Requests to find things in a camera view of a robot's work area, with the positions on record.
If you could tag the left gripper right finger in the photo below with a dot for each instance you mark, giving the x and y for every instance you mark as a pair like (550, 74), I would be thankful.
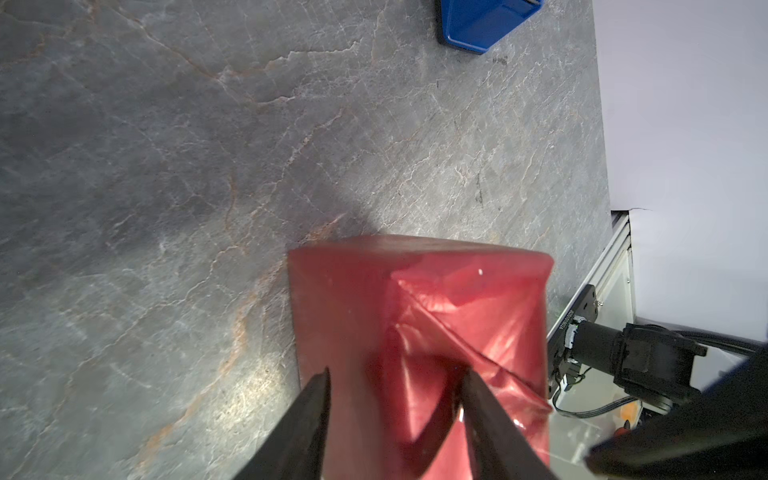
(496, 447)

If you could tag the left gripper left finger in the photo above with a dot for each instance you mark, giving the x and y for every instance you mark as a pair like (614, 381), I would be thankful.
(295, 448)

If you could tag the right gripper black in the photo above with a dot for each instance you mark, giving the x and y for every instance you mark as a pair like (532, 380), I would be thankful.
(722, 434)

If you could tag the dark red wrapping paper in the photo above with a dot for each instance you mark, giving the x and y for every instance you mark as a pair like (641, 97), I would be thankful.
(397, 321)

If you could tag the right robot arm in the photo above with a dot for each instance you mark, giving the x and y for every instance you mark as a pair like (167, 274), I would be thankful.
(654, 365)

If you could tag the blue tape dispenser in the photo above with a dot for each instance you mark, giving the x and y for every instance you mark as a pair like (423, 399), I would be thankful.
(477, 25)

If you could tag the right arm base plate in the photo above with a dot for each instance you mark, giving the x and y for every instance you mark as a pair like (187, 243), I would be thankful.
(562, 368)

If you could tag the aluminium front rail frame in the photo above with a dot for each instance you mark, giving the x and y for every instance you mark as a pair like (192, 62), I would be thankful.
(571, 434)

